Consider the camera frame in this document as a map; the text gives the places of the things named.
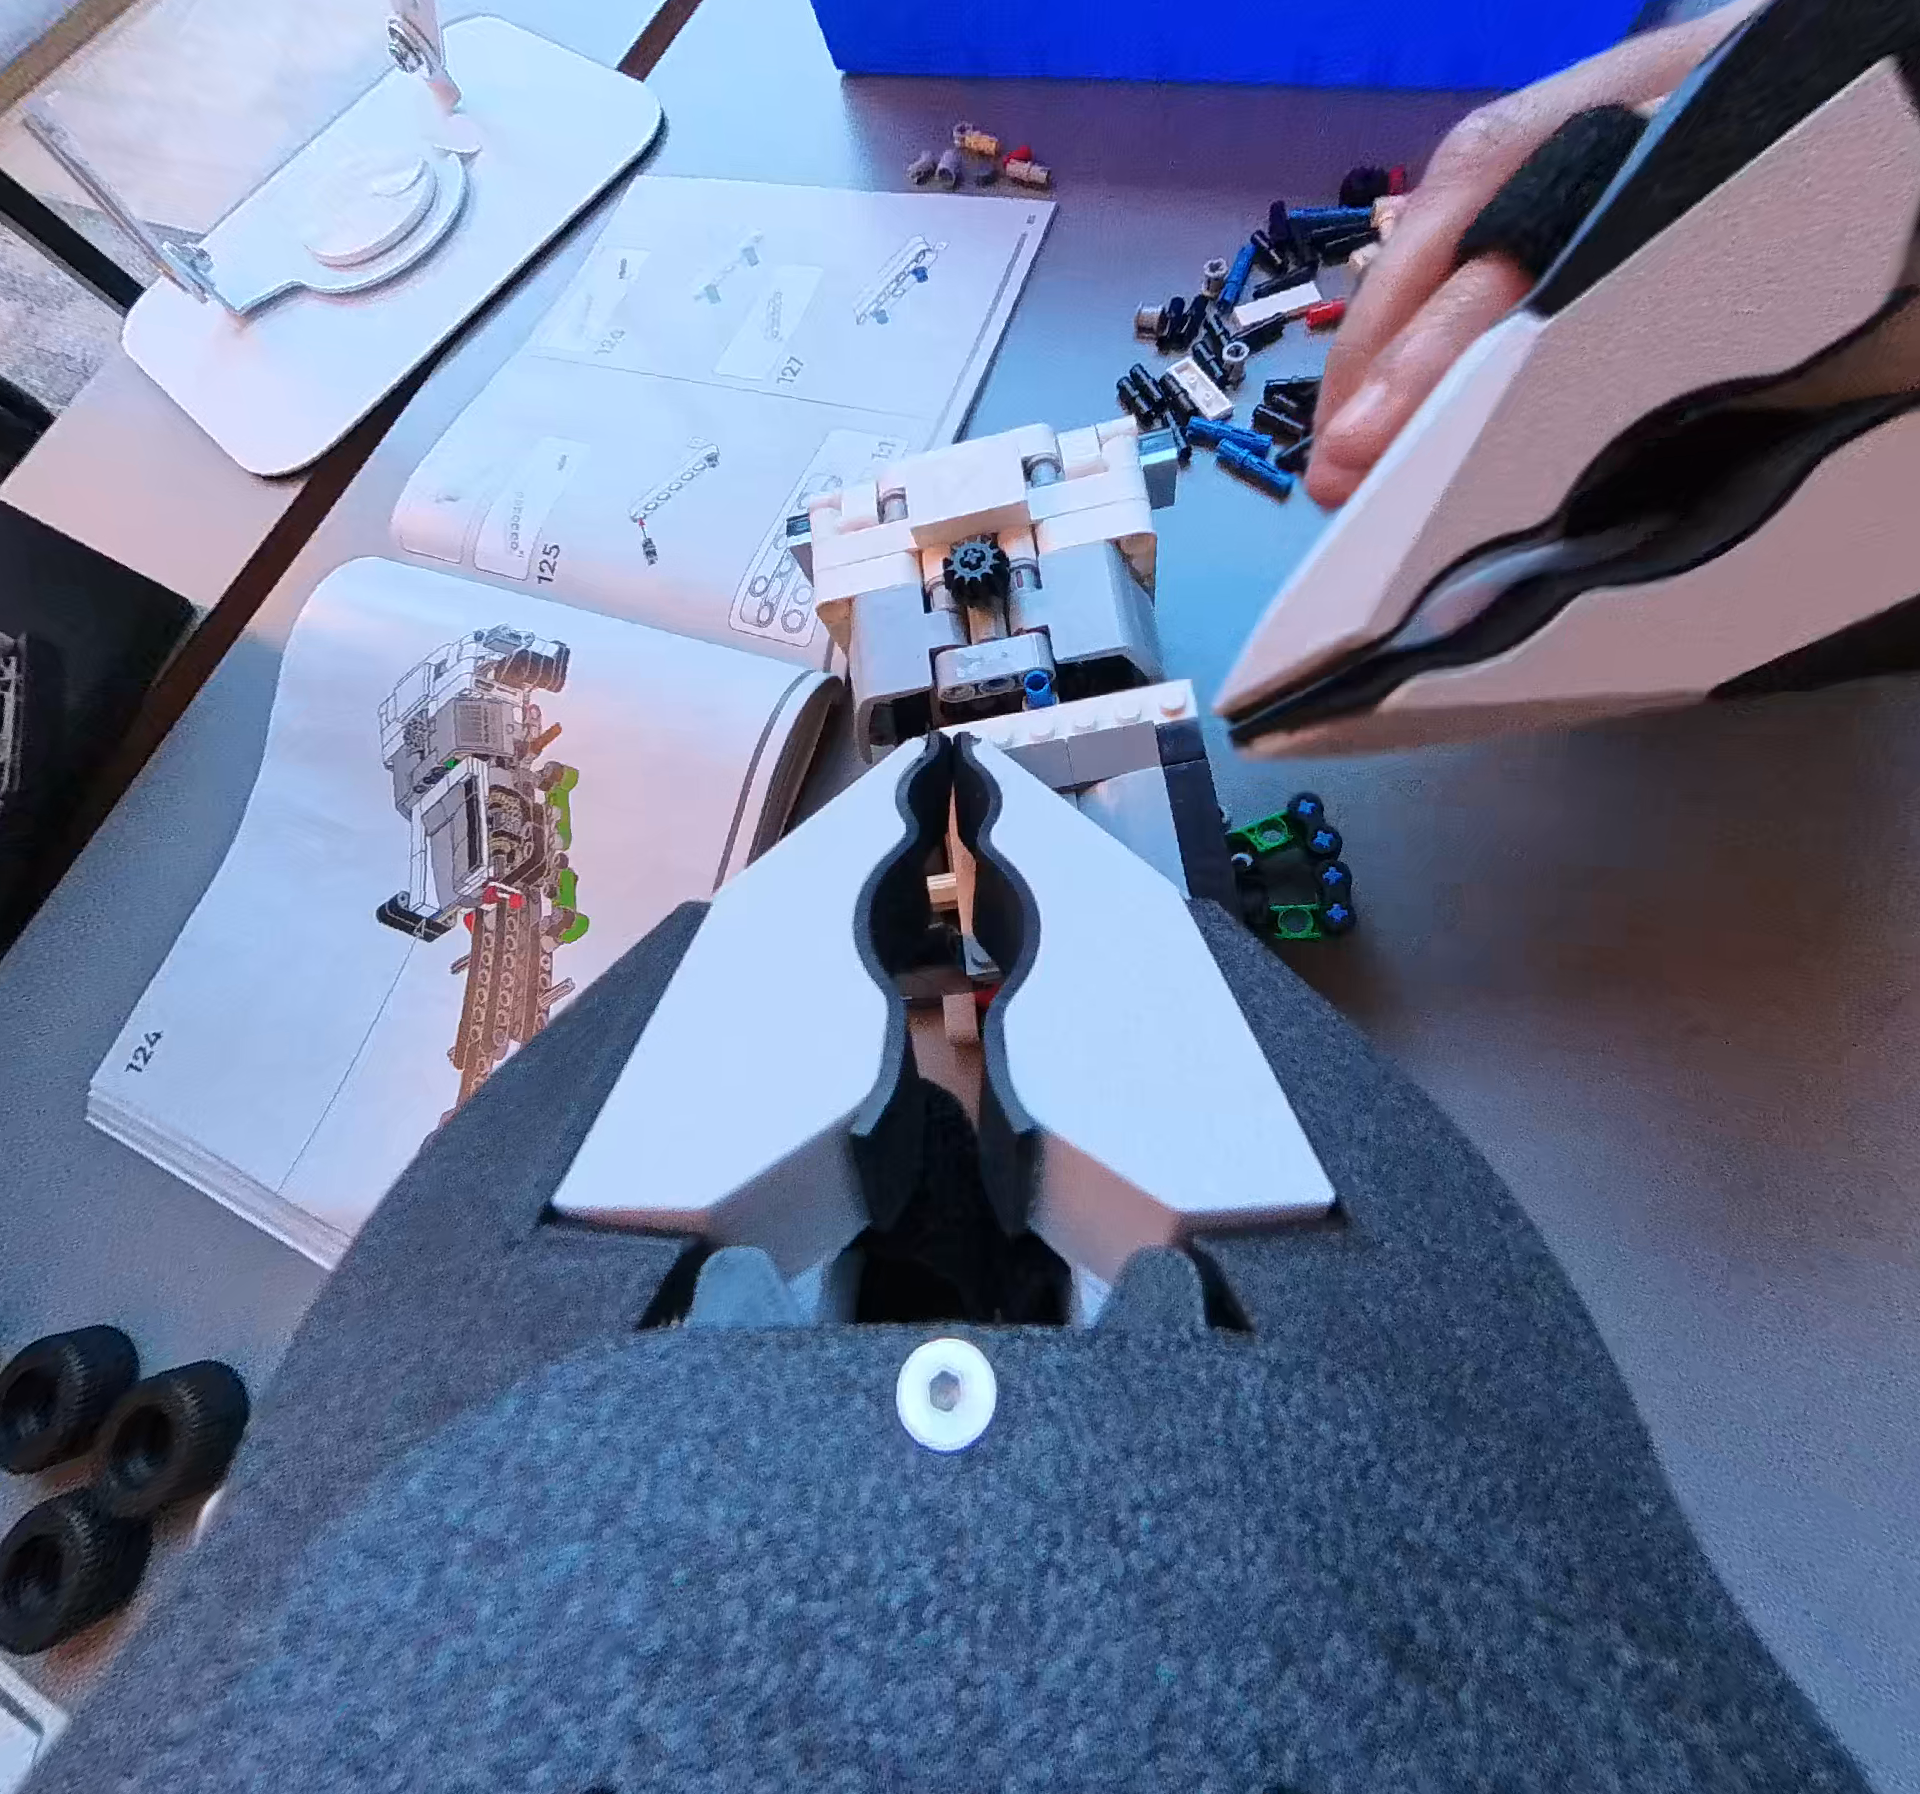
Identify pile of small lego pins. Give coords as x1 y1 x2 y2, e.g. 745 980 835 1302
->
1119 166 1411 498

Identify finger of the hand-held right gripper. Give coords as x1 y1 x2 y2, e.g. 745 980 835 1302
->
1212 52 1920 738
1226 398 1920 762

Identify white lego truck model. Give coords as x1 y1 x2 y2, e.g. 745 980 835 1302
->
781 418 1240 1061

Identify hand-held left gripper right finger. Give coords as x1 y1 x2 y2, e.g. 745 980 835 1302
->
953 731 1339 1328

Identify small cluster of lego connectors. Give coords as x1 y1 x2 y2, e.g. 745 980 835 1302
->
908 124 1051 191

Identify green black lego assembly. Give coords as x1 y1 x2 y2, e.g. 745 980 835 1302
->
1221 793 1358 942

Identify person's right hand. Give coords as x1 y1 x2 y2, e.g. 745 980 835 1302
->
1304 0 1794 513

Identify black lego set box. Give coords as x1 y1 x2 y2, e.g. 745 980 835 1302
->
0 375 195 958

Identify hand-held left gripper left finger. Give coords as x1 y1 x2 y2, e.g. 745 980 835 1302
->
550 731 955 1328

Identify white metal document stand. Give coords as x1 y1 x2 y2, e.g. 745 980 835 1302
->
22 0 667 480

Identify open lego instruction booklet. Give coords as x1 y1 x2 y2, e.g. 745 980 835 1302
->
86 176 1054 1271

